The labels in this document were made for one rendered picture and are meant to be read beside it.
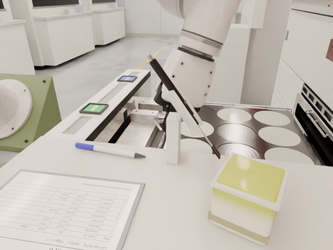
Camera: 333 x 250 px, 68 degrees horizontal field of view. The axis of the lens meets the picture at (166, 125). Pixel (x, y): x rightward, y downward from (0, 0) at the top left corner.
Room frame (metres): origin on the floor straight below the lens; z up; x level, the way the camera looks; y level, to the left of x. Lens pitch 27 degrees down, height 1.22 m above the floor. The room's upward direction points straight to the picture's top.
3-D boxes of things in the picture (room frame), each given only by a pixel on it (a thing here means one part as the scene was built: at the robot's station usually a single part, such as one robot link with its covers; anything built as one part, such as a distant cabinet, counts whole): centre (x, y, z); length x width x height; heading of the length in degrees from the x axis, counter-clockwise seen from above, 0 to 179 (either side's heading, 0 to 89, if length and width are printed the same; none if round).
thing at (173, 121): (0.36, -0.03, 1.03); 0.06 x 0.04 x 0.13; 79
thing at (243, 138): (0.58, -0.18, 0.90); 0.34 x 0.34 x 0.01; 79
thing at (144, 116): (0.69, 0.07, 0.89); 0.08 x 0.03 x 0.03; 79
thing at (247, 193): (0.23, -0.10, 1.00); 0.07 x 0.07 x 0.07; 59
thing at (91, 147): (0.38, 0.10, 0.97); 0.14 x 0.01 x 0.01; 73
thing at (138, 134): (0.61, 0.08, 0.87); 0.36 x 0.08 x 0.03; 169
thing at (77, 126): (0.71, 0.16, 0.89); 0.55 x 0.09 x 0.14; 169
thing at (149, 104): (0.76, 0.05, 0.89); 0.08 x 0.03 x 0.03; 79
